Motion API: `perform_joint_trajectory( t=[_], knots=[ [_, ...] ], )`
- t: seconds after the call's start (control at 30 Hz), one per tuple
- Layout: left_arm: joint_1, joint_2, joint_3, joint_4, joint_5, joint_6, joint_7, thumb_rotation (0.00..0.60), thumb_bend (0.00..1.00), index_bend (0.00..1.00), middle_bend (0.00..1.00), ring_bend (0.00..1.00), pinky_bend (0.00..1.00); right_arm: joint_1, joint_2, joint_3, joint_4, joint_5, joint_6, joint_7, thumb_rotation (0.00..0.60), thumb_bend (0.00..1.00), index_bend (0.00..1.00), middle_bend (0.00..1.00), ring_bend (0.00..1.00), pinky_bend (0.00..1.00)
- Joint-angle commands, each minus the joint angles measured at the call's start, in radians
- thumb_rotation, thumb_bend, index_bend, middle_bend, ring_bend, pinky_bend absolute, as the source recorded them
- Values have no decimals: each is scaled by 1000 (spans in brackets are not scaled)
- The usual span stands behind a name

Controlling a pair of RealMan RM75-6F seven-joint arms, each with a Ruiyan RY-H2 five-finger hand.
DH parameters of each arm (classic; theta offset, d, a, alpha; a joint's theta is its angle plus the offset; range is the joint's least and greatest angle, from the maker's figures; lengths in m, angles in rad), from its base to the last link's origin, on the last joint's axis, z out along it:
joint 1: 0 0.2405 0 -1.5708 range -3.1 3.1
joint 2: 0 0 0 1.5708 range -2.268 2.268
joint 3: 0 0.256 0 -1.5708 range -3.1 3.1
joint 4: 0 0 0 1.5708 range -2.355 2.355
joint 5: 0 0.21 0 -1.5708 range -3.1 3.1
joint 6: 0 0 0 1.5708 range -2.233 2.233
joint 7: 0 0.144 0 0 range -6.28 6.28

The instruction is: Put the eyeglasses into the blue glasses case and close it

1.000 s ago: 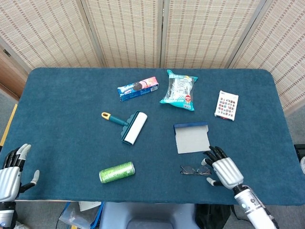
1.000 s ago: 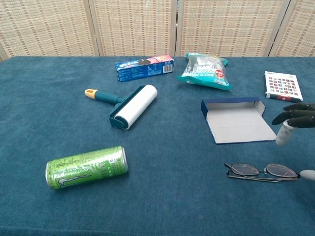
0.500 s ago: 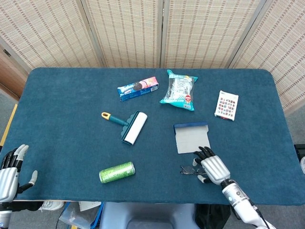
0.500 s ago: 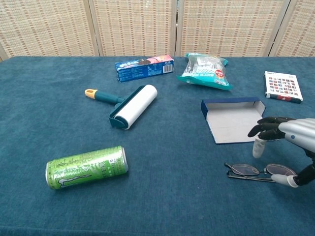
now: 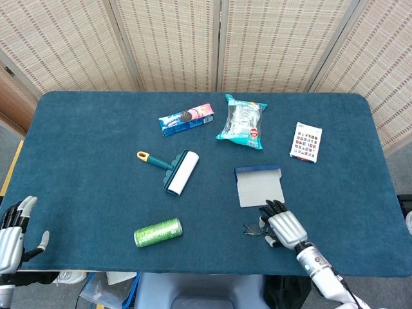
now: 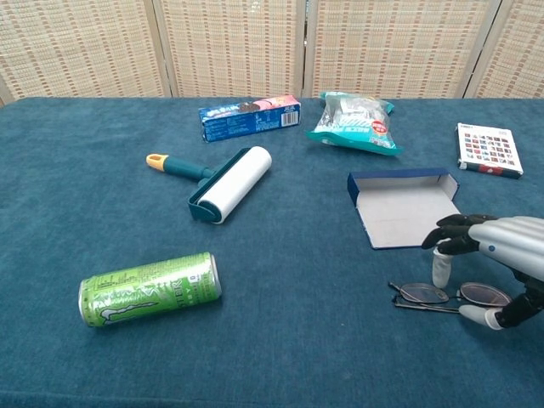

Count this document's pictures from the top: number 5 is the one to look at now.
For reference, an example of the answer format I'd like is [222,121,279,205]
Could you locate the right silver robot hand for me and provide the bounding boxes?
[259,199,308,251]

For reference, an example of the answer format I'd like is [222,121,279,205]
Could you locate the white sneaker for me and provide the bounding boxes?
[53,270,88,287]

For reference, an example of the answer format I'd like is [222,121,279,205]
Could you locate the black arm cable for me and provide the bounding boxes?
[334,273,364,309]

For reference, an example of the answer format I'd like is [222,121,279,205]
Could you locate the blue pink cookie box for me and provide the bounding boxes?
[158,103,216,138]

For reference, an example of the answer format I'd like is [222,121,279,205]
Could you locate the blue tablecloth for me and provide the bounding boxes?
[0,91,412,277]

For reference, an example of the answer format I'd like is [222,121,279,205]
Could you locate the black wire eyeglasses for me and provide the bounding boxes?
[243,223,274,238]

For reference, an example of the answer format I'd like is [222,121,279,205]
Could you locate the green drink can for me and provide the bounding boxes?
[133,218,183,248]

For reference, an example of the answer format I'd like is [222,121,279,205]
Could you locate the clear plastic bag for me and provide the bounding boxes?
[79,272,136,309]

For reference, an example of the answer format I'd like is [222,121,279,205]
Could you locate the woven folding screen panel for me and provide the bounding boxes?
[308,0,412,155]
[0,0,142,94]
[109,0,223,93]
[218,0,360,94]

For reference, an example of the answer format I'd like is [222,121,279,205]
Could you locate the black bag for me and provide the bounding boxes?
[263,275,312,309]

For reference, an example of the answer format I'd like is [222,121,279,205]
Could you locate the white notebook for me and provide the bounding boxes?
[106,272,138,286]

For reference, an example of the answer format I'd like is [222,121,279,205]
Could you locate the white patterned card pack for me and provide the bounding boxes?
[289,121,323,164]

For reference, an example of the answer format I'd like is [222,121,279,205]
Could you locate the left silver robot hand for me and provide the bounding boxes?
[0,195,51,274]

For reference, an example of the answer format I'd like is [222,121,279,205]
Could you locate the grey glasses case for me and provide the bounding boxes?
[234,163,286,209]

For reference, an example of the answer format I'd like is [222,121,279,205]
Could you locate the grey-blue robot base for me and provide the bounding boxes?
[134,272,268,309]

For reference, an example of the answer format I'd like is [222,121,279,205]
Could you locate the teal lint roller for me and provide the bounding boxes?
[136,148,200,196]

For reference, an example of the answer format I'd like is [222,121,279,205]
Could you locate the black box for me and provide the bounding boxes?
[397,194,412,215]

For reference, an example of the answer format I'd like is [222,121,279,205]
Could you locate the teal plastic cutlery bag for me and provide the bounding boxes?
[215,93,268,151]

